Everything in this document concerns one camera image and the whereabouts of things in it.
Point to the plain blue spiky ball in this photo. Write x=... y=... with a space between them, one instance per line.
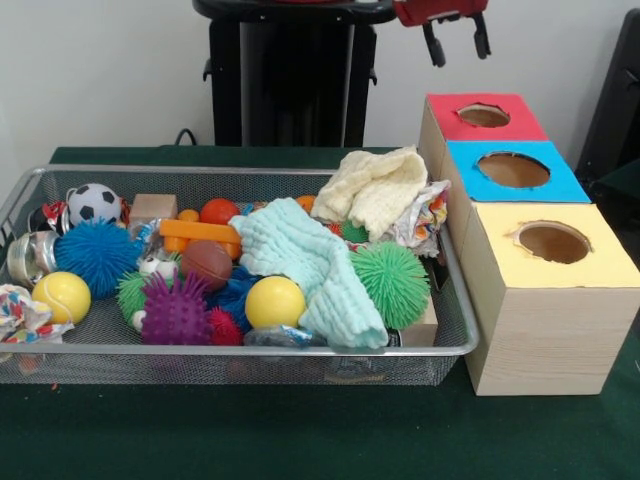
x=97 y=255

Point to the mint green waffle cloth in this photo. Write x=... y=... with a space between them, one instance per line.
x=320 y=270

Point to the wooden box with three holes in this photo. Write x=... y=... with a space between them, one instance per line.
x=550 y=340

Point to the black upright panel stand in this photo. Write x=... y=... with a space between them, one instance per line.
x=615 y=100

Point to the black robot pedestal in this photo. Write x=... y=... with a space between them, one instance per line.
x=290 y=90

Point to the clear mesh bin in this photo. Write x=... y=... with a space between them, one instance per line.
x=450 y=320

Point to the smooth yellow ball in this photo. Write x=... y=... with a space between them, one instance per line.
x=275 y=302

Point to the purple spiky toy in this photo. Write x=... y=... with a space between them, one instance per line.
x=175 y=315

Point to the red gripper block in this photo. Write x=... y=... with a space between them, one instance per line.
x=440 y=9

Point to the plain green spiky ball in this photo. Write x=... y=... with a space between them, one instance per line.
x=392 y=277

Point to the cream waffle cloth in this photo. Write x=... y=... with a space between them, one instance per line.
x=370 y=190

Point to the small soccer ball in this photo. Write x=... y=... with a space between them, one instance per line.
x=95 y=202

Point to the dark green tablecloth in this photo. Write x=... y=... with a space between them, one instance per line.
x=300 y=435

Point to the multicoloured patterned cloth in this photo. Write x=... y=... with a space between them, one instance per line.
x=25 y=315

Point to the brown toy football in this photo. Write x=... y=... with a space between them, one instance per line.
x=206 y=262

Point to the yellow tennis ball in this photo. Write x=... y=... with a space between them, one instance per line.
x=62 y=297

